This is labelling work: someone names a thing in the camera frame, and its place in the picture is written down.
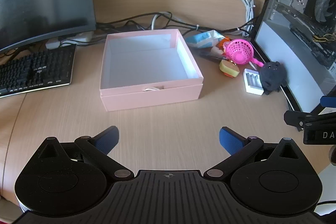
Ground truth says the red and yellow helmet toy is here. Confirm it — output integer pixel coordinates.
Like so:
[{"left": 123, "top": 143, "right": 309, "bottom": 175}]
[{"left": 219, "top": 59, "right": 240, "bottom": 78}]

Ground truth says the white plastic case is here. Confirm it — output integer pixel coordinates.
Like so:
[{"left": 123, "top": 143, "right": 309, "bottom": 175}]
[{"left": 243, "top": 68, "right": 264, "bottom": 95}]

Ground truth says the pink cardboard box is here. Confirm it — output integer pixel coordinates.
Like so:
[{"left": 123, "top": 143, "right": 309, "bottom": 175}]
[{"left": 100, "top": 28, "right": 204, "bottom": 112}]

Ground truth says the small white power adapter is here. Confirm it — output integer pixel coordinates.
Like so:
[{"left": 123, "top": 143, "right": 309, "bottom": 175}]
[{"left": 45, "top": 39, "right": 63, "bottom": 50}]

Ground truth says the black plush toy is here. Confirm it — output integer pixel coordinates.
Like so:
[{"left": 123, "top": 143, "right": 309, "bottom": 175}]
[{"left": 259, "top": 61, "right": 288, "bottom": 95}]

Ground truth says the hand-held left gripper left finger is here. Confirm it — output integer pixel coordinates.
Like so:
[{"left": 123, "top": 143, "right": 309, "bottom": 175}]
[{"left": 37, "top": 126, "right": 135, "bottom": 180}]

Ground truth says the short white cable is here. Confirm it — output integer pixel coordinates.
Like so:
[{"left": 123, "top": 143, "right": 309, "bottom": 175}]
[{"left": 151, "top": 12, "right": 172, "bottom": 30}]

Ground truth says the black tube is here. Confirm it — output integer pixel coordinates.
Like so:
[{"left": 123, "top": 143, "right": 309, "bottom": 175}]
[{"left": 197, "top": 49, "right": 229, "bottom": 61}]

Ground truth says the glass-sided computer case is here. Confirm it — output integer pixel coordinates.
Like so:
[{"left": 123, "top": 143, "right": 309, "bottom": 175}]
[{"left": 253, "top": 0, "right": 336, "bottom": 114}]

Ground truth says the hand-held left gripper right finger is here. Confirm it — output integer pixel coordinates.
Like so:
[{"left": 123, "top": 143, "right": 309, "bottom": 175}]
[{"left": 203, "top": 126, "right": 301, "bottom": 180}]

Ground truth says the pink plastic toy basket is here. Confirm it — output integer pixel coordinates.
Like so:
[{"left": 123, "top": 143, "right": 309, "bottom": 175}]
[{"left": 224, "top": 39, "right": 264, "bottom": 68}]

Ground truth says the blue and white tissue packet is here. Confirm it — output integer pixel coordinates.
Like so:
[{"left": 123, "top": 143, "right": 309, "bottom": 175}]
[{"left": 185, "top": 30, "right": 229, "bottom": 48}]

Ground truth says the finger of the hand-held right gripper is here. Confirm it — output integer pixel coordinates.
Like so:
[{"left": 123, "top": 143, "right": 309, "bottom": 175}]
[
  {"left": 320, "top": 95, "right": 336, "bottom": 109},
  {"left": 284, "top": 110, "right": 336, "bottom": 132}
]

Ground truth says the black cable bundle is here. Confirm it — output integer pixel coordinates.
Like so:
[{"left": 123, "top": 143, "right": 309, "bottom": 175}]
[{"left": 96, "top": 12, "right": 261, "bottom": 38}]

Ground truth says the black mechanical keyboard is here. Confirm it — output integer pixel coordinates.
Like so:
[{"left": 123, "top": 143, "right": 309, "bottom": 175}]
[{"left": 0, "top": 43, "right": 77, "bottom": 98}]

